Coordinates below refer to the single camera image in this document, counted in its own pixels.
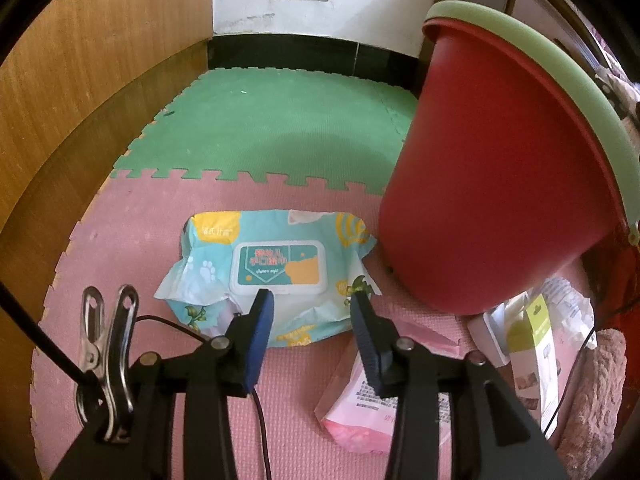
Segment pink fluffy cloth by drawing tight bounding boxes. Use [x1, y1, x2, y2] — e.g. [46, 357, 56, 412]
[555, 329, 628, 471]

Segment teal wet wipes packet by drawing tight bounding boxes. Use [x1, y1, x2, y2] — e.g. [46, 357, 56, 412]
[154, 209, 382, 350]

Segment pink tissue packet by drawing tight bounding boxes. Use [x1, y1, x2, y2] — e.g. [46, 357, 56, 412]
[316, 321, 463, 457]

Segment white cardboard box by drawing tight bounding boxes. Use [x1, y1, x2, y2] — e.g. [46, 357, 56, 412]
[467, 297, 531, 368]

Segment red bucket green rim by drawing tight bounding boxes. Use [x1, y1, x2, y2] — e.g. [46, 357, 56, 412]
[377, 0, 640, 317]

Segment metal spring clip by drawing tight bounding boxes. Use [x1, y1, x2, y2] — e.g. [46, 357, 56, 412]
[75, 285, 140, 443]

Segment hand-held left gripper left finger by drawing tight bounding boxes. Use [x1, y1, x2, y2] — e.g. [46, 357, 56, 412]
[50, 287, 277, 480]

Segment green foam mat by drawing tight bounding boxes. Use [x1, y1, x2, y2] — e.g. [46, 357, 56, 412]
[111, 67, 421, 196]

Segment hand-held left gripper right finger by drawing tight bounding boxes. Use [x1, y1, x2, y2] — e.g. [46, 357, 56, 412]
[349, 292, 571, 480]

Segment wooden wardrobe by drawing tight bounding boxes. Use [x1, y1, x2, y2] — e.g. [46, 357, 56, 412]
[0, 0, 216, 311]

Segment black cable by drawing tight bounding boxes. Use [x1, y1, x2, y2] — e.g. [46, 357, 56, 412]
[0, 280, 275, 480]

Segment white green selfie stick box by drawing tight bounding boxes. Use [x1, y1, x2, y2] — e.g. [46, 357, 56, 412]
[506, 294, 563, 433]

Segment pink foam mat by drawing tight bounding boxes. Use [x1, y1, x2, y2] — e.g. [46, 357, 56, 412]
[30, 170, 626, 480]

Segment crumpled white plastic bag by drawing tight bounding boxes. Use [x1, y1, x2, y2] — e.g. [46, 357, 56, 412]
[540, 276, 598, 351]

